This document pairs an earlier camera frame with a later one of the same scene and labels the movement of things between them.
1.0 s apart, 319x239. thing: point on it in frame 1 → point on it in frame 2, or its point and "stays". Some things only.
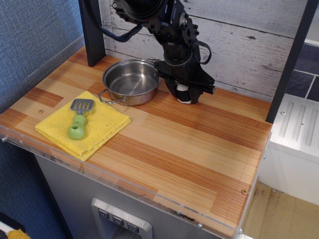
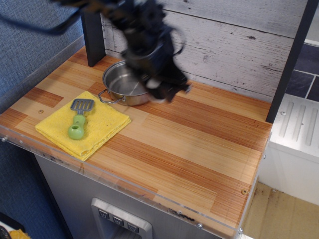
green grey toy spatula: [76, 131] stays
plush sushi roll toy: [183, 94] → [157, 92]
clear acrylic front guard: [113, 185] stays
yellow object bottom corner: [18, 234] stays
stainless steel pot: [135, 81] stays
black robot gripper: [181, 64] → [156, 56]
